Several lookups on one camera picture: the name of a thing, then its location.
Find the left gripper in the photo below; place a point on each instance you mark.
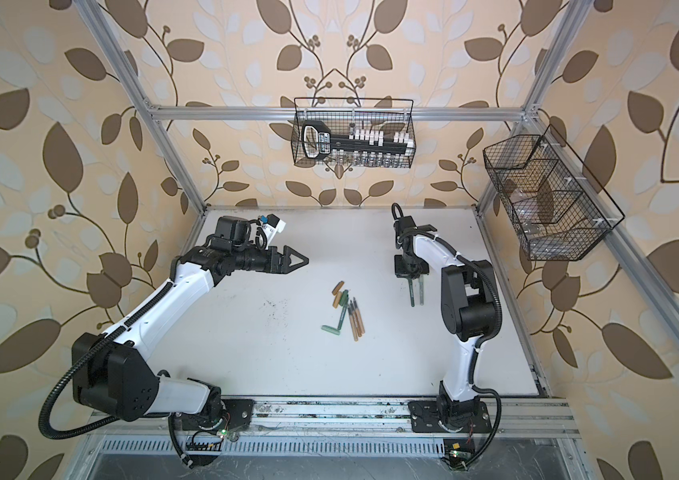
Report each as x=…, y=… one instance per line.
x=282, y=267

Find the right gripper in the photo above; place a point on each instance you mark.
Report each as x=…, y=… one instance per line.
x=399, y=271

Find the dark green pen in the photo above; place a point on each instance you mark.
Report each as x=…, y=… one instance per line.
x=421, y=291
x=411, y=292

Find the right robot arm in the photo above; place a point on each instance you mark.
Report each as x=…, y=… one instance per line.
x=470, y=307

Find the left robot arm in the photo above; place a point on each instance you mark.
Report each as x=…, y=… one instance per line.
x=110, y=371

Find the tan pen cap upper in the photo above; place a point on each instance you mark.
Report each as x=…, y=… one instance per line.
x=338, y=287

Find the tan pen cap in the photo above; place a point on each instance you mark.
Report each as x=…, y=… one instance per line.
x=338, y=287
x=337, y=300

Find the tan pen cap lower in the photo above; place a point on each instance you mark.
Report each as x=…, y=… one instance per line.
x=337, y=300

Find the green pen cap middle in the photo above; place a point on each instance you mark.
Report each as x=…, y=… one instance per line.
x=344, y=298

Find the light green cap lower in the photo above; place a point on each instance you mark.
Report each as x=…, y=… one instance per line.
x=331, y=330

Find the black socket tool set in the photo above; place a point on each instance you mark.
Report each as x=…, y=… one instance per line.
x=319, y=142

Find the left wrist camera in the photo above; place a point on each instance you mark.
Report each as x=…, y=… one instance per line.
x=271, y=225

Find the back wire basket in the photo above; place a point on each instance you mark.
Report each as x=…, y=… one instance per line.
x=388, y=114

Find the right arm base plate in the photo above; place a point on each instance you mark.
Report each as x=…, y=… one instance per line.
x=443, y=416

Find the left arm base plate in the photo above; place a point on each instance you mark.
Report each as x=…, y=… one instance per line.
x=229, y=414

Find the side wire basket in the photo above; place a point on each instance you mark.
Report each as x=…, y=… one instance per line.
x=558, y=208

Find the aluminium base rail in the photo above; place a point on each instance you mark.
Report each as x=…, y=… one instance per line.
x=364, y=416

